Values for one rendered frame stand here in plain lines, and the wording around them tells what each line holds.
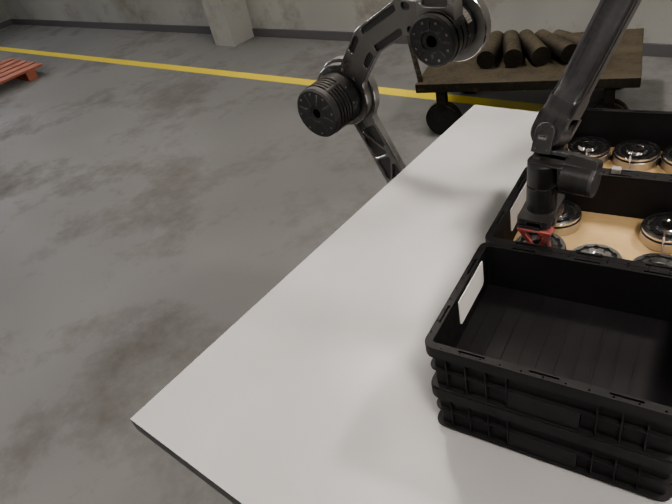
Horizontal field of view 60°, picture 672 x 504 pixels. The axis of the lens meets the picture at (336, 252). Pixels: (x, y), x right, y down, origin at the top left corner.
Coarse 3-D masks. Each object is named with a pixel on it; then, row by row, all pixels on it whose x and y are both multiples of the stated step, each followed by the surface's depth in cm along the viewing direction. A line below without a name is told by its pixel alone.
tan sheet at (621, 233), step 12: (588, 216) 131; (600, 216) 130; (612, 216) 129; (588, 228) 128; (600, 228) 127; (612, 228) 126; (624, 228) 125; (636, 228) 125; (564, 240) 126; (576, 240) 126; (588, 240) 125; (600, 240) 124; (612, 240) 123; (624, 240) 122; (636, 240) 122; (624, 252) 120; (636, 252) 119; (648, 252) 118
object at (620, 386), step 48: (528, 288) 116; (576, 288) 110; (624, 288) 104; (480, 336) 110; (528, 336) 107; (576, 336) 105; (624, 336) 103; (480, 384) 98; (624, 384) 96; (576, 432) 91; (624, 432) 87
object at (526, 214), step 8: (528, 192) 111; (536, 192) 109; (544, 192) 109; (552, 192) 109; (528, 200) 112; (536, 200) 110; (544, 200) 110; (552, 200) 110; (560, 200) 114; (528, 208) 113; (536, 208) 111; (544, 208) 111; (552, 208) 111; (520, 216) 113; (528, 216) 112; (536, 216) 112; (544, 216) 111; (552, 216) 111; (544, 224) 110
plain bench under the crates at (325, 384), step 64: (448, 128) 205; (512, 128) 196; (384, 192) 181; (448, 192) 173; (320, 256) 161; (384, 256) 156; (448, 256) 150; (256, 320) 146; (320, 320) 141; (384, 320) 137; (192, 384) 133; (256, 384) 129; (320, 384) 125; (384, 384) 122; (192, 448) 119; (256, 448) 116; (320, 448) 113; (384, 448) 110; (448, 448) 107
